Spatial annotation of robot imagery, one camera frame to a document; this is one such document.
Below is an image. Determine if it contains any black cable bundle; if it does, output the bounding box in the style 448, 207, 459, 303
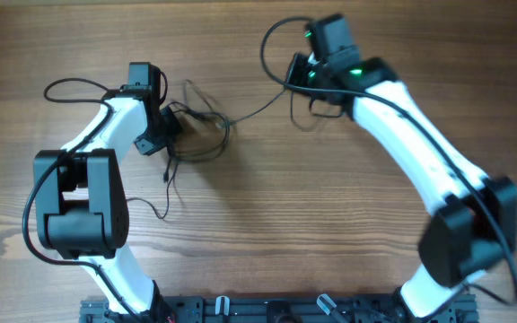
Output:
126, 79, 289, 221

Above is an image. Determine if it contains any separated black usb cable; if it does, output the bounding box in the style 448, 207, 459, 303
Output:
229, 87, 320, 134

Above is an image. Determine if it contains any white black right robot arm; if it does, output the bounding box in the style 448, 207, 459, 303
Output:
284, 14, 517, 322

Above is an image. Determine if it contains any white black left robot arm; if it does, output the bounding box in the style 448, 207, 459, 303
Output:
22, 62, 181, 322

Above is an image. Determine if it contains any black right camera cable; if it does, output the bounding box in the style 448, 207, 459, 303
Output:
259, 16, 517, 315

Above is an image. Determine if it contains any black camera cable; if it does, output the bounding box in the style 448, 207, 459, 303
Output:
21, 71, 170, 320
259, 16, 517, 315

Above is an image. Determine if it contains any black left camera cable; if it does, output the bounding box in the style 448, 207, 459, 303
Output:
21, 71, 170, 320

